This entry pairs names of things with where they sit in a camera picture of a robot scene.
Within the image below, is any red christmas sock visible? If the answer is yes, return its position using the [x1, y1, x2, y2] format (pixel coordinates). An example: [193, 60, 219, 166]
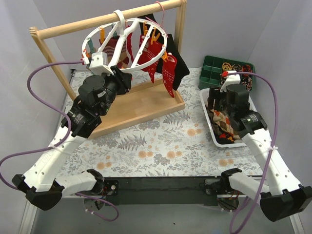
[162, 53, 177, 98]
[140, 40, 163, 84]

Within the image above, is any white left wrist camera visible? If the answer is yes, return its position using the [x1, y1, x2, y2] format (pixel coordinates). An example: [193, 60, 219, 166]
[82, 52, 114, 76]

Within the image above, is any floral table mat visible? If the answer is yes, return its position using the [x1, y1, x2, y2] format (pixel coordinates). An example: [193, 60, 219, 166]
[58, 68, 262, 177]

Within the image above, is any maroon striped hanging sock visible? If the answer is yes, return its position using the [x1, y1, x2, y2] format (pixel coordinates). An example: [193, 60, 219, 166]
[103, 36, 129, 68]

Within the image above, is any black hanging sock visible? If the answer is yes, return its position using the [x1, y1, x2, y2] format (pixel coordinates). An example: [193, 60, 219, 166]
[137, 13, 190, 92]

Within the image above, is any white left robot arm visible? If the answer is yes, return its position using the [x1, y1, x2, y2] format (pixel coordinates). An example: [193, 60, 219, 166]
[12, 66, 132, 211]

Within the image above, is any wooden clothes rack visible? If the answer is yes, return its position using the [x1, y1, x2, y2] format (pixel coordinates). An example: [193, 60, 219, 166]
[29, 0, 187, 138]

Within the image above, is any argyle brown sock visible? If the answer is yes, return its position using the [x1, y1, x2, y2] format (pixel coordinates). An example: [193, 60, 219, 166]
[208, 109, 239, 139]

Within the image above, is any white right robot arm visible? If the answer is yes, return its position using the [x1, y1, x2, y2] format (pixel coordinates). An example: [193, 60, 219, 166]
[207, 84, 312, 222]

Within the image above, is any tartan red yellow sock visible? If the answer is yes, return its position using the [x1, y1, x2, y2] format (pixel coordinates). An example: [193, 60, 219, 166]
[216, 133, 235, 145]

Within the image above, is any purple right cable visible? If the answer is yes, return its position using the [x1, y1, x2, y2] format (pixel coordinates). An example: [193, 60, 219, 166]
[228, 71, 278, 234]

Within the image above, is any green compartment tray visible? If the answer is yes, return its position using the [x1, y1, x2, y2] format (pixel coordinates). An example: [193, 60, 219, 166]
[198, 55, 255, 90]

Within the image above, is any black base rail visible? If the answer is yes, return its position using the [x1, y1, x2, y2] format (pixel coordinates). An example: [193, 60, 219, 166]
[82, 176, 244, 208]

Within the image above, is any white plastic basket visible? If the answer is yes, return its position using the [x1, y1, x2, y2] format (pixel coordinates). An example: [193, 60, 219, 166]
[199, 88, 246, 148]

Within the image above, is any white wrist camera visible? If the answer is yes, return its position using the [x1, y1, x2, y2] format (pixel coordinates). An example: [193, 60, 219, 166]
[220, 70, 241, 92]
[82, 52, 114, 76]

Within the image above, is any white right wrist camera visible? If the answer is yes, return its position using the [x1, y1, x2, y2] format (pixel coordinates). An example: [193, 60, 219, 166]
[220, 70, 241, 92]

